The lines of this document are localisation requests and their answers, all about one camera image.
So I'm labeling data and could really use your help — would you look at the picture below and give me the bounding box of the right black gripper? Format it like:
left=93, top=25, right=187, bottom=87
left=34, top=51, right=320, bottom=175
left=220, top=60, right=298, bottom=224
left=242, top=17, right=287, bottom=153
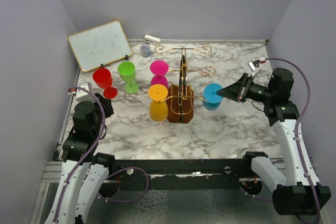
left=217, top=72, right=274, bottom=103

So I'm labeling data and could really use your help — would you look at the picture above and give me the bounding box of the blue plastic wine glass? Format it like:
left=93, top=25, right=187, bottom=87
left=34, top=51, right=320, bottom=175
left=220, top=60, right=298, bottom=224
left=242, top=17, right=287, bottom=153
left=203, top=83, right=223, bottom=111

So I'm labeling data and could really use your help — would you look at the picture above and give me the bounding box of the red plastic wine glass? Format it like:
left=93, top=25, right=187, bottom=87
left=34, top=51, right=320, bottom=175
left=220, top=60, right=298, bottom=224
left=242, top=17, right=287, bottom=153
left=92, top=68, right=118, bottom=99

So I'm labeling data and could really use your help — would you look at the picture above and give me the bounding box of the green plastic wine glass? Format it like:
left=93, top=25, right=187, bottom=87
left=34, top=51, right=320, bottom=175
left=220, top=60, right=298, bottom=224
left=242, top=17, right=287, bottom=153
left=118, top=61, right=139, bottom=93

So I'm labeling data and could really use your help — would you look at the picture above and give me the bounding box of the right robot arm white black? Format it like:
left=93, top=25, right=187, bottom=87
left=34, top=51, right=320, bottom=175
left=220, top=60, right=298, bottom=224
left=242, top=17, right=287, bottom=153
left=216, top=68, right=331, bottom=216

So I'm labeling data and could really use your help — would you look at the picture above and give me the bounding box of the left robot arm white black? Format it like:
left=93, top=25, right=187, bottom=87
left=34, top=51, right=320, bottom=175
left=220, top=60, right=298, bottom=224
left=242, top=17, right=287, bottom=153
left=45, top=93, right=116, bottom=223

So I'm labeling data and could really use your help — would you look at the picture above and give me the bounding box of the yellow plastic wine glass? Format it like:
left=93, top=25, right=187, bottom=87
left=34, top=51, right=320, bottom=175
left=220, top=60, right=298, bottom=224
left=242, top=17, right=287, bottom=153
left=148, top=84, right=168, bottom=122

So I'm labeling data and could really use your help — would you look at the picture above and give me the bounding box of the magenta plastic wine glass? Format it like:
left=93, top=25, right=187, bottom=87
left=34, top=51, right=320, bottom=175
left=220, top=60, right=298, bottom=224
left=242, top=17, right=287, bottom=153
left=150, top=60, right=169, bottom=88

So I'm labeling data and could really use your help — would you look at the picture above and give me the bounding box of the white whiteboard eraser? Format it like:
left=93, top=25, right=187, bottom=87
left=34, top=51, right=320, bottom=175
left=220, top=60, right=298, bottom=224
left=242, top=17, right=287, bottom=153
left=144, top=35, right=161, bottom=46

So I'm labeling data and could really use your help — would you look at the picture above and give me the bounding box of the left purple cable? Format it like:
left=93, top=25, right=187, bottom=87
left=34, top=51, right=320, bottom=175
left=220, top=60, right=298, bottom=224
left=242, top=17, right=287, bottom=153
left=51, top=86, right=150, bottom=223

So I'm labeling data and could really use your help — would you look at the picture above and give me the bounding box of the purple cable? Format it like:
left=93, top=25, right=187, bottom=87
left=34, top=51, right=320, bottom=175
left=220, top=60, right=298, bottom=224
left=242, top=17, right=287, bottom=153
left=245, top=57, right=321, bottom=224
left=51, top=86, right=150, bottom=223

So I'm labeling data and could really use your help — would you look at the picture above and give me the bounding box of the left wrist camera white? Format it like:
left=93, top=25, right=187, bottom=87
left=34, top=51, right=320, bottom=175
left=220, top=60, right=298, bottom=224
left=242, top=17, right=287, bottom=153
left=68, top=82, right=95, bottom=102

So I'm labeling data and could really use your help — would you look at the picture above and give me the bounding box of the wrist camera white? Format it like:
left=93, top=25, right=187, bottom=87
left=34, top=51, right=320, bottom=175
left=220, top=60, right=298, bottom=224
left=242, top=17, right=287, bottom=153
left=248, top=57, right=266, bottom=79
left=68, top=82, right=95, bottom=102

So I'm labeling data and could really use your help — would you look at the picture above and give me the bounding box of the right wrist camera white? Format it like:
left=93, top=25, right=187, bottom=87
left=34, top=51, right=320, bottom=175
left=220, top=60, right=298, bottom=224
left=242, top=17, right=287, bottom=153
left=248, top=57, right=266, bottom=79

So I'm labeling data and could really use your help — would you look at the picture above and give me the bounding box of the small whiteboard gold frame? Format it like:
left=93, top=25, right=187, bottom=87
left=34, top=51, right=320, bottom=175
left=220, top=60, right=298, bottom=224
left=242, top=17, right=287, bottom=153
left=68, top=20, right=132, bottom=72

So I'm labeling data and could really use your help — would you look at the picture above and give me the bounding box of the gold wire wine glass rack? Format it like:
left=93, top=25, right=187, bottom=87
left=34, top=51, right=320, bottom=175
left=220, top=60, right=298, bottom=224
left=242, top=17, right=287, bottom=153
left=155, top=45, right=212, bottom=124

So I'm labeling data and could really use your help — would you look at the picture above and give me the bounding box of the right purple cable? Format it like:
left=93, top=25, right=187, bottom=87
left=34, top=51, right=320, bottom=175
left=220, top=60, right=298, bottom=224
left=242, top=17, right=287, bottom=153
left=245, top=57, right=321, bottom=224

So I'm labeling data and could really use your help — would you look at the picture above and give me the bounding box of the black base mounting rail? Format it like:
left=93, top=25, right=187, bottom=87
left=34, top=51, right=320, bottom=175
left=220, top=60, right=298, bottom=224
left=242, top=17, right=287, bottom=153
left=98, top=158, right=259, bottom=195

